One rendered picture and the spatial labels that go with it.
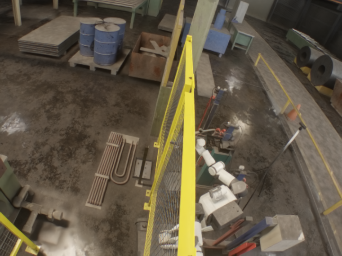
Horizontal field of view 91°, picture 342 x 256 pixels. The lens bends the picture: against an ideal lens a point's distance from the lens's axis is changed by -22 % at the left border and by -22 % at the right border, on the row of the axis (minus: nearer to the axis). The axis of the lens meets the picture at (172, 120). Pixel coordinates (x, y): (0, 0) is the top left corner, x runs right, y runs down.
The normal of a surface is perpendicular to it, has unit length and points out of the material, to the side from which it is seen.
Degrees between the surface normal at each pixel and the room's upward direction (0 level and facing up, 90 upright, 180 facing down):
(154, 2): 90
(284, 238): 0
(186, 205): 0
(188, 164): 0
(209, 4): 90
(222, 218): 17
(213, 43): 90
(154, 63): 90
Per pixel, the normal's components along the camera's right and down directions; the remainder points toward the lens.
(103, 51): 0.06, 0.67
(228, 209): -0.07, -0.74
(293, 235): 0.23, -0.73
